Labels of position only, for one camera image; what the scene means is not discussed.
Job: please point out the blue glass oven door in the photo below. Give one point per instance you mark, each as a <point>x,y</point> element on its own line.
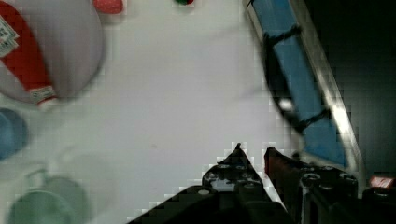
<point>301,81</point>

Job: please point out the green red toy fruit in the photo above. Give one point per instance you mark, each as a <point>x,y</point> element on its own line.
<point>184,2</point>

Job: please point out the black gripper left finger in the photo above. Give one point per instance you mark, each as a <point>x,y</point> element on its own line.
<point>235,178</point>

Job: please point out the red toy strawberry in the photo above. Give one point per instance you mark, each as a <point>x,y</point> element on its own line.
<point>109,6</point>

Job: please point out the green mug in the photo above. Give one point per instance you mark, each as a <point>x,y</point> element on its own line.
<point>49,200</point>

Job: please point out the red ketchup bottle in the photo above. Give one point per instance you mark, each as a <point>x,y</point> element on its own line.
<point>21,55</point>

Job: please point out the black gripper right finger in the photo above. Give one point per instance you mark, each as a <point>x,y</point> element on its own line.
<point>313,194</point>

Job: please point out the blue cup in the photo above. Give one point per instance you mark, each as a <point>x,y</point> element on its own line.
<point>13,133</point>

